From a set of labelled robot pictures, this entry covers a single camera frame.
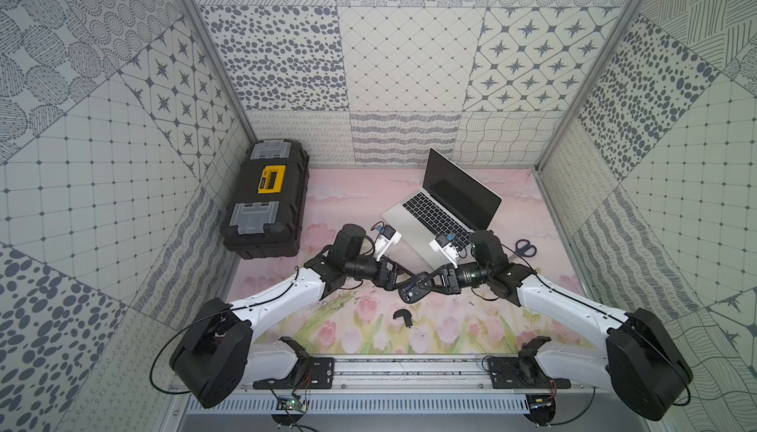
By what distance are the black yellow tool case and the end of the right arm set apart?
1.37 ft

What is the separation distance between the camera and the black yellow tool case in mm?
844

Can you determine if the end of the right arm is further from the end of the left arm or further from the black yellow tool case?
the black yellow tool case

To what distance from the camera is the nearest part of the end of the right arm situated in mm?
687
